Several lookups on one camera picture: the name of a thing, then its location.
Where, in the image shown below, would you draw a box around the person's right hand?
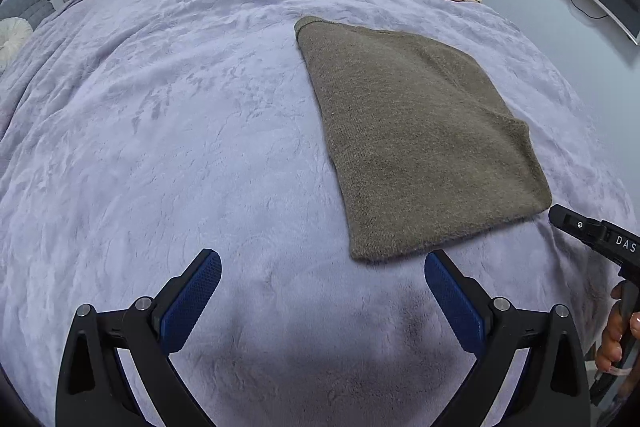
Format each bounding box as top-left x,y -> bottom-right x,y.
595,282 -> 640,373

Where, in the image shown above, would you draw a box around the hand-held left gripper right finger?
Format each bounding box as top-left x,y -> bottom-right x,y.
423,249 -> 591,427

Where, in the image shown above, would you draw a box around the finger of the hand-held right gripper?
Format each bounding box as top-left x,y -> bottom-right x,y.
548,204 -> 603,253

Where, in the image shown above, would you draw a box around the grey quilted headboard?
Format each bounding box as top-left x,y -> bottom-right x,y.
0,0 -> 56,30

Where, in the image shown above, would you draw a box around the round cream pillow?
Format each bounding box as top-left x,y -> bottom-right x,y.
0,18 -> 32,72

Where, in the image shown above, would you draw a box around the lavender plush blanket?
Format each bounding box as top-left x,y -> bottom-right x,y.
0,0 -> 636,427

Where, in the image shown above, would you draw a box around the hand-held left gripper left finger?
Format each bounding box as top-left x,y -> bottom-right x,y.
56,248 -> 223,427

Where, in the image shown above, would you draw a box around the olive brown knit sweater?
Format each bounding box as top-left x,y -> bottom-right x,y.
294,16 -> 552,264

